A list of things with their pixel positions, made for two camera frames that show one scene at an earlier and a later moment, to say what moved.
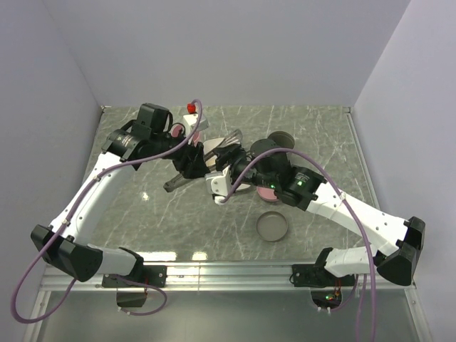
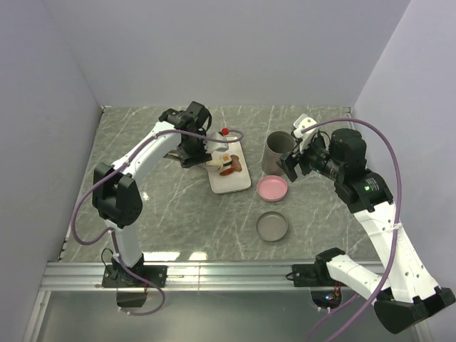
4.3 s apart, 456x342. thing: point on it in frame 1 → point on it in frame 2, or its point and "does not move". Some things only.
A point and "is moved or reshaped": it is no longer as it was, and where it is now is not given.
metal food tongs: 229,140 is moved or reshaped
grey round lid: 271,226 does not move
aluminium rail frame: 209,276 does not move
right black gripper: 236,153 → 289,162
